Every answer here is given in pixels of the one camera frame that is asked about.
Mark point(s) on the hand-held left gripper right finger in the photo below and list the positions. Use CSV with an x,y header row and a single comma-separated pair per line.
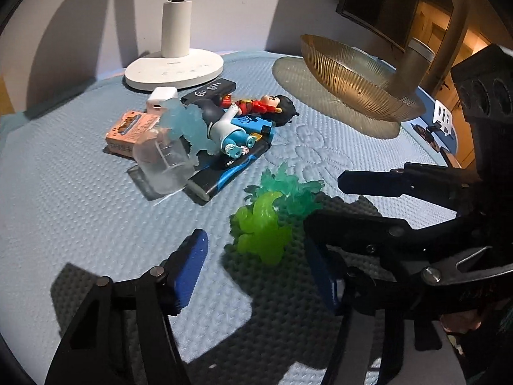
x,y
325,278

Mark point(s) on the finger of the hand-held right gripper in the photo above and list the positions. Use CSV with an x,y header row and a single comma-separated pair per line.
x,y
380,182
360,232

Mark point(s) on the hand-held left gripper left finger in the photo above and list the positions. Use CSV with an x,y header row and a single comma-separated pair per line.
x,y
191,266

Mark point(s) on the lime green translucent figure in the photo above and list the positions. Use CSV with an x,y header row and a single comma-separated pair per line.
x,y
260,228

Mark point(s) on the teal translucent figure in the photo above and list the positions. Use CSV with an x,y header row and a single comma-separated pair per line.
x,y
286,188

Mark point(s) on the black and blue lighter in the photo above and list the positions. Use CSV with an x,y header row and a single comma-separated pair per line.
x,y
224,174

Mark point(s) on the clear plastic measuring cup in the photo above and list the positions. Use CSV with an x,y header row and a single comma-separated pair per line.
x,y
160,164

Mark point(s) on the amber ribbed glass bowl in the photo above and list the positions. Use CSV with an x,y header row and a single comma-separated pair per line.
x,y
352,76

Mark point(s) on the red figurine with black hair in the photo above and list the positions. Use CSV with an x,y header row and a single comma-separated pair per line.
x,y
264,106

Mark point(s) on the blue and white figurine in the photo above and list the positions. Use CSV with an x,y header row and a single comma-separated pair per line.
x,y
230,132

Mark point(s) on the pale blue translucent figure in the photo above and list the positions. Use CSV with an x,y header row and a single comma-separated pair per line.
x,y
186,122

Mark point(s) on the orange pink small box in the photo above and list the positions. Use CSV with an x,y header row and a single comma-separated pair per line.
x,y
128,130

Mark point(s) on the small white charger case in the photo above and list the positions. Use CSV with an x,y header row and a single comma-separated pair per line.
x,y
161,98

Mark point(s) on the white power strip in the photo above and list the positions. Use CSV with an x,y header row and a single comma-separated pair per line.
x,y
443,118

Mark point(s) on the beige curved pole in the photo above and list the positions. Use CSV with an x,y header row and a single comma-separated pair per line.
x,y
425,28

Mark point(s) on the white desk lamp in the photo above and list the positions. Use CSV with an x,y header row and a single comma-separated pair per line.
x,y
176,64

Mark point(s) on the dark wall screen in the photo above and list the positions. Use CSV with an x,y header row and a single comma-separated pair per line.
x,y
384,0

